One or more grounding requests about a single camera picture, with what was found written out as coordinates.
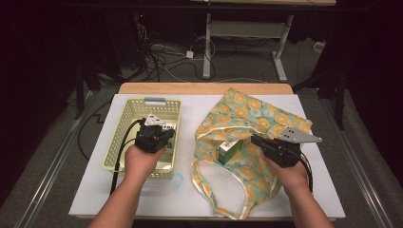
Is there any hand-held gripper cable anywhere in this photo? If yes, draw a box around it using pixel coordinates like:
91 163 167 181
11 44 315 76
108 117 146 195
297 151 315 194

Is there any left hand-held gripper cable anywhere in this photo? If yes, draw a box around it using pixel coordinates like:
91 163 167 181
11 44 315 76
108 117 146 195

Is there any green and white box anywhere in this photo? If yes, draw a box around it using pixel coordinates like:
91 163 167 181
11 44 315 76
218 140 245 166

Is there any orange print cloth bag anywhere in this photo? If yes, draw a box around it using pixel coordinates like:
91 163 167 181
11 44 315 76
190 87 315 221

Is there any metal floor rail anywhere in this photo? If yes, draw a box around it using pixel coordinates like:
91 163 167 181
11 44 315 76
13 91 96 228
329 107 395 228

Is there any person's right hand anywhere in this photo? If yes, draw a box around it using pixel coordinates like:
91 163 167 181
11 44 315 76
262 155 310 195

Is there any person's left hand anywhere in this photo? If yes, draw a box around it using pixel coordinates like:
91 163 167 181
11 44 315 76
124 144 167 185

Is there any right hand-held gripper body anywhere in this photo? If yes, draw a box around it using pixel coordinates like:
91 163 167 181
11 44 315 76
259 127 323 168

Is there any black stand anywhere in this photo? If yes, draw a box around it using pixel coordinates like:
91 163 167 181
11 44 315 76
293 67 348 131
74 63 103 121

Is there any tangle of floor cables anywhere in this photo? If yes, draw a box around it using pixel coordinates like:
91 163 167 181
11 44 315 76
136 25 220 84

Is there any pale yellow plastic basket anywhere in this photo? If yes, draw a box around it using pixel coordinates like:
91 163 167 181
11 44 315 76
102 97 183 179

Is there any black floor cable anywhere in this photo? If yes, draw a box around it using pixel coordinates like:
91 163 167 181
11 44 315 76
77 100 112 161

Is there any white board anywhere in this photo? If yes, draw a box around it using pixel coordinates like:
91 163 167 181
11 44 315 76
68 93 346 219

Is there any right hand-held gripper cable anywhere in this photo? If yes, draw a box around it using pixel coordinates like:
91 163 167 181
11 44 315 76
297 151 315 194

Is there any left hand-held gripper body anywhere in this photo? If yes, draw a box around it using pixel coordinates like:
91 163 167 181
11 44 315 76
134 113 168 155

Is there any white desk frame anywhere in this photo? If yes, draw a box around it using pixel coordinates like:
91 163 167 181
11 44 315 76
189 0 337 84

